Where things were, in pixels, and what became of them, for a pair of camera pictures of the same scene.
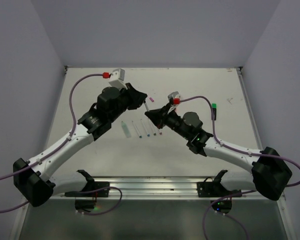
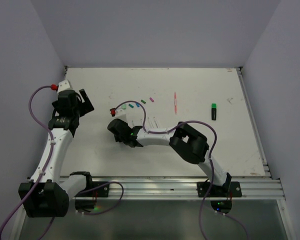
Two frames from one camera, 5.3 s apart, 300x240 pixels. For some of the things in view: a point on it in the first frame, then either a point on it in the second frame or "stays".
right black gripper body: [171, 120] to [120, 139]
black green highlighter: [214, 111] stays
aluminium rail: [147, 188] stays
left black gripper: [135, 96] to [85, 107]
